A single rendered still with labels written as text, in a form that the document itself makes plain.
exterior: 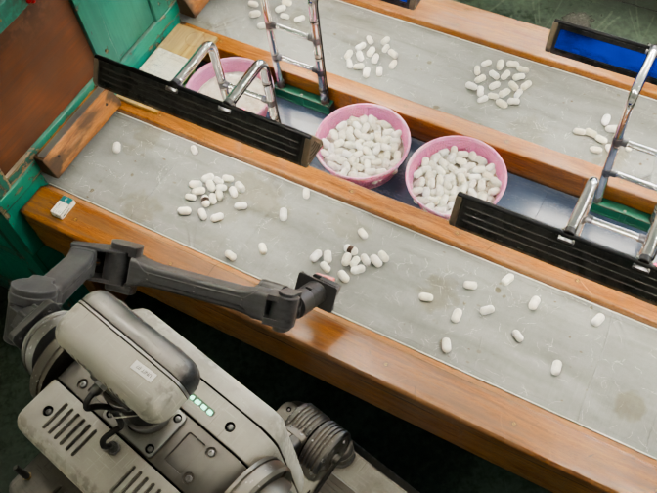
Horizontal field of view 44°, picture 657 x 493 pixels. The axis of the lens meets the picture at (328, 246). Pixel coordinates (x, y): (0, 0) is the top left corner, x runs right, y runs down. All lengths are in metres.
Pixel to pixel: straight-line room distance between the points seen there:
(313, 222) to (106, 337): 1.18
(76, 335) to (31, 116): 1.32
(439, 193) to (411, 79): 0.41
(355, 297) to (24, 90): 1.00
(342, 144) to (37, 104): 0.82
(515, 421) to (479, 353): 0.19
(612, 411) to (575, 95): 0.93
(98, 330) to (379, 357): 1.00
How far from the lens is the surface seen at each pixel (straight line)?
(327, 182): 2.17
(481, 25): 2.55
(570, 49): 2.07
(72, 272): 1.66
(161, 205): 2.25
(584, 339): 1.99
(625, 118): 1.97
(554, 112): 2.37
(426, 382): 1.88
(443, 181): 2.19
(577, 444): 1.87
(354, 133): 2.30
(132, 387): 0.98
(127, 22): 2.48
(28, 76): 2.25
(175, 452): 1.15
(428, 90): 2.39
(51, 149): 2.32
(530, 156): 2.23
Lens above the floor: 2.50
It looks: 58 degrees down
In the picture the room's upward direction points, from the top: 9 degrees counter-clockwise
